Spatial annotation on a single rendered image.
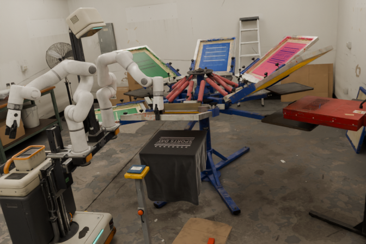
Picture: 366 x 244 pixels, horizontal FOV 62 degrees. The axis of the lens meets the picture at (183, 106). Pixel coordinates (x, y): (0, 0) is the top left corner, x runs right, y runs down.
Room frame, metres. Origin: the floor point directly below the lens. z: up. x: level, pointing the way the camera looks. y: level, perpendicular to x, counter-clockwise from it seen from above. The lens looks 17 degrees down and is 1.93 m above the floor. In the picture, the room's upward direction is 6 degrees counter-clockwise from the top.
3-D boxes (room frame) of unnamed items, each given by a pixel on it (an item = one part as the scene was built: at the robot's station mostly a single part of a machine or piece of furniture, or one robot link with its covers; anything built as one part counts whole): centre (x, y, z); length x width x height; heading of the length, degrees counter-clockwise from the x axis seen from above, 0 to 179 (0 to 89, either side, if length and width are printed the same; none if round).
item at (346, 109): (2.34, -1.20, 1.06); 0.61 x 0.46 x 0.12; 43
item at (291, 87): (3.53, -0.88, 0.91); 1.34 x 0.40 x 0.08; 103
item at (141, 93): (3.87, 0.23, 0.91); 1.34 x 0.40 x 0.08; 43
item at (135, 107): (3.17, 0.65, 1.05); 1.08 x 0.61 x 0.23; 103
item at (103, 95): (2.30, 0.59, 1.37); 0.13 x 0.10 x 0.16; 155
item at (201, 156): (2.25, -0.11, 0.74); 0.46 x 0.04 x 0.42; 163
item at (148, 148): (2.31, 0.09, 0.95); 0.48 x 0.44 x 0.01; 163
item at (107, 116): (2.29, 0.61, 1.21); 0.16 x 0.13 x 0.15; 77
